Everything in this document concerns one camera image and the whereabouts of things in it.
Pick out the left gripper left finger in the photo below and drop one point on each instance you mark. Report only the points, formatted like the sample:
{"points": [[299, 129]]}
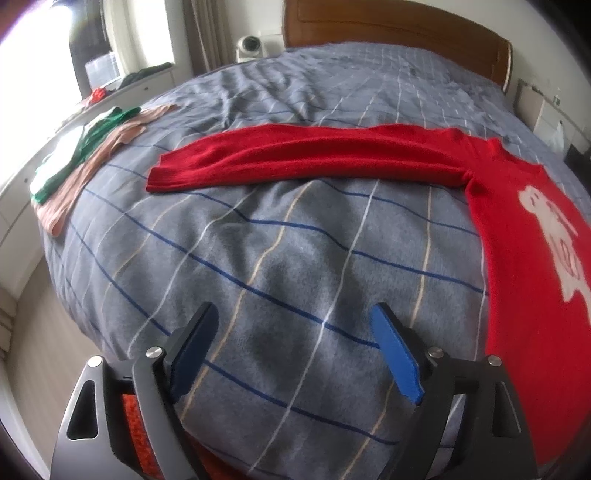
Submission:
{"points": [[120, 421]]}

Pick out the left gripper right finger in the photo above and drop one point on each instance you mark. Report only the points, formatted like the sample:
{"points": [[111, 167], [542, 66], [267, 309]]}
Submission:
{"points": [[493, 439]]}

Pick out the grey plaid duvet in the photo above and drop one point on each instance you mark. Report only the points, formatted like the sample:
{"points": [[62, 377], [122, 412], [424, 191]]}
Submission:
{"points": [[294, 386]]}

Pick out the white window bench drawers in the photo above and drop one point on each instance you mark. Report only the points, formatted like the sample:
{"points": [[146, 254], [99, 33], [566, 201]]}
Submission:
{"points": [[20, 247]]}

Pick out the pink folded garment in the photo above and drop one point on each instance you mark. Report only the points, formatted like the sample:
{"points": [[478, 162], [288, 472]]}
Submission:
{"points": [[53, 213]]}

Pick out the green white folded garment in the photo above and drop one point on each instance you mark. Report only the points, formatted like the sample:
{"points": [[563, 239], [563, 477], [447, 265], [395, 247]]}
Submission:
{"points": [[73, 149]]}

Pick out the white plastic bag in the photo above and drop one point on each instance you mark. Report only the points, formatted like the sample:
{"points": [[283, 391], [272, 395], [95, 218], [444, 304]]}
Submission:
{"points": [[557, 140]]}

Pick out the white dresser cabinet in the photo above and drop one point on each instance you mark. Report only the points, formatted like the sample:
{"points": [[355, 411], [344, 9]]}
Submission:
{"points": [[541, 115]]}

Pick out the beige curtain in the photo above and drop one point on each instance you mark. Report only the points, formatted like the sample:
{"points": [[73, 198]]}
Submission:
{"points": [[208, 37]]}

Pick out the wooden headboard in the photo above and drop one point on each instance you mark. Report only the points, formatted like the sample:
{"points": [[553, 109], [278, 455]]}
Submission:
{"points": [[406, 23]]}

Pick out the white round camera device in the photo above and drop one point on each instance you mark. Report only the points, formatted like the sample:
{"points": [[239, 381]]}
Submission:
{"points": [[248, 48]]}

